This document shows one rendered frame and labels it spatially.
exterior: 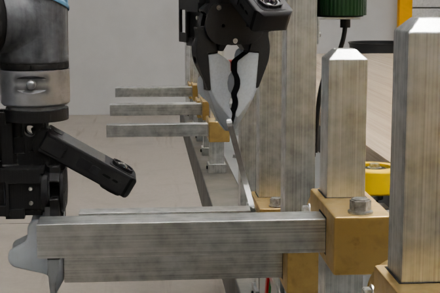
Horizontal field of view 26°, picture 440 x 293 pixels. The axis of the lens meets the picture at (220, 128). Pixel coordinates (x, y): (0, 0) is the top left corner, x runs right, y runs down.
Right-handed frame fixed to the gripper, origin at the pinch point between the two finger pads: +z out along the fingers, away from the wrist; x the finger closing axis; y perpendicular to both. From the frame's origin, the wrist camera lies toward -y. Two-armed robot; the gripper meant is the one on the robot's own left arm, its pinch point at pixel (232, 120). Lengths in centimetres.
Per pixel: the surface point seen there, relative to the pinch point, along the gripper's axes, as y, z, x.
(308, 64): -2.1, -6.2, -8.7
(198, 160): 133, 31, -53
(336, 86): -25.0, -6.3, 1.6
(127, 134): 120, 21, -29
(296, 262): -8.2, 15.0, -4.0
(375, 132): 45, 11, -50
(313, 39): -2.3, -9.0, -9.2
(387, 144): 33, 11, -44
